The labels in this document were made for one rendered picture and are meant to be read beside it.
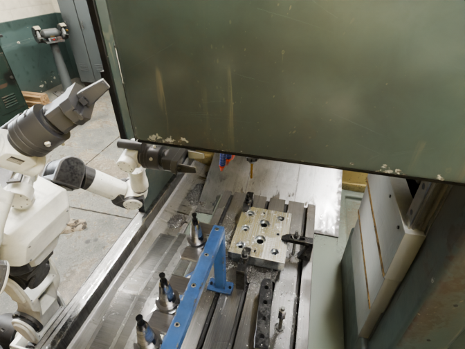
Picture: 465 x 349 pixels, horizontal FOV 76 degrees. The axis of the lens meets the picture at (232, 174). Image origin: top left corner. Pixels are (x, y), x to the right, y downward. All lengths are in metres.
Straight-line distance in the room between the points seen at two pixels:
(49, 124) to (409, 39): 0.64
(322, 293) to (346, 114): 1.20
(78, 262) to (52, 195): 1.66
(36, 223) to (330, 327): 1.23
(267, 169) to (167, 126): 1.47
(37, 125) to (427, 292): 0.89
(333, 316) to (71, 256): 2.06
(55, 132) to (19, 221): 0.44
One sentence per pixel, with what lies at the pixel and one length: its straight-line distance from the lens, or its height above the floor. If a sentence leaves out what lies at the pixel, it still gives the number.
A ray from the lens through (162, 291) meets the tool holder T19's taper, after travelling 0.81.
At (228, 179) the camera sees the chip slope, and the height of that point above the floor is 0.74.
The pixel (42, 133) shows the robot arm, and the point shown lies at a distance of 0.69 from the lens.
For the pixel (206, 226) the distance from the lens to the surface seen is 1.02.
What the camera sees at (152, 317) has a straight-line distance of 0.85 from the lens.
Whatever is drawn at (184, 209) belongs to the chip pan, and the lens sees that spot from 1.95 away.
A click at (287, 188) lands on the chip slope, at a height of 0.74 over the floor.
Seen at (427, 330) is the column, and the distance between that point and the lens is 0.94.
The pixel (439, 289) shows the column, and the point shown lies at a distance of 0.82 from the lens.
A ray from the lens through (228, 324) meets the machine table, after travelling 1.18.
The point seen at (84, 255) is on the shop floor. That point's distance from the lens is 2.79.
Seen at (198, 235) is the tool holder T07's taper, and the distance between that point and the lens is 0.95.
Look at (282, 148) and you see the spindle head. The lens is 0.58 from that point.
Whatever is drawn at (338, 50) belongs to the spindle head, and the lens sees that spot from 0.51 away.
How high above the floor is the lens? 1.94
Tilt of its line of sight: 36 degrees down
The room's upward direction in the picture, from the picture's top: straight up
